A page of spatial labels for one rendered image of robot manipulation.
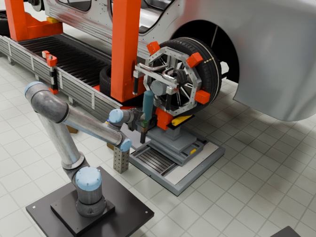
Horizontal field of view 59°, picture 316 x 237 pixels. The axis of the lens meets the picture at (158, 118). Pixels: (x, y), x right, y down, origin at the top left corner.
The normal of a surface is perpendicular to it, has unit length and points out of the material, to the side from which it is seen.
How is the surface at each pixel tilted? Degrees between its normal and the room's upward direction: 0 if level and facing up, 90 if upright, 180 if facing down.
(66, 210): 3
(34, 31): 90
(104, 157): 0
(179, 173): 0
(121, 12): 90
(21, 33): 90
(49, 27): 90
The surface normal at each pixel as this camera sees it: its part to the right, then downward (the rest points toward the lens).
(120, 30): -0.65, 0.36
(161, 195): 0.11, -0.83
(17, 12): 0.76, 0.43
